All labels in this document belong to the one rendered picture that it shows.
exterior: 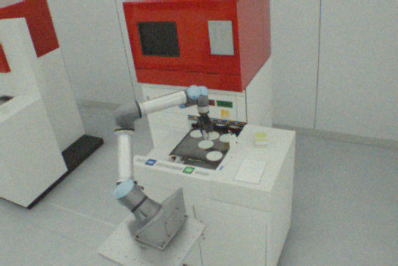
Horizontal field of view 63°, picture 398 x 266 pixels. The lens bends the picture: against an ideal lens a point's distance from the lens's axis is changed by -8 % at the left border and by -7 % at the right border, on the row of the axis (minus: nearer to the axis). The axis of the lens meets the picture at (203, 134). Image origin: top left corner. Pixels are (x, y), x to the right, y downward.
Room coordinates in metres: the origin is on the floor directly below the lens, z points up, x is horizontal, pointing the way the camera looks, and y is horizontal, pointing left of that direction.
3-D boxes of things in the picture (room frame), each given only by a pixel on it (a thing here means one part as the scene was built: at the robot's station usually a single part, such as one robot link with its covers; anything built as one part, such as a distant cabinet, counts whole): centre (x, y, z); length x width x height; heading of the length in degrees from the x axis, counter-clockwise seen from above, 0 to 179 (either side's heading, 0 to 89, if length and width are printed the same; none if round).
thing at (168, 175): (1.67, 0.22, 0.89); 0.55 x 0.09 x 0.14; 62
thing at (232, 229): (1.83, -0.03, 0.41); 0.97 x 0.64 x 0.82; 62
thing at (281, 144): (1.69, -0.31, 0.89); 0.62 x 0.35 x 0.14; 152
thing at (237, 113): (2.25, 0.05, 1.02); 0.82 x 0.03 x 0.40; 62
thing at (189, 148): (1.96, -0.01, 0.90); 0.34 x 0.34 x 0.01; 62
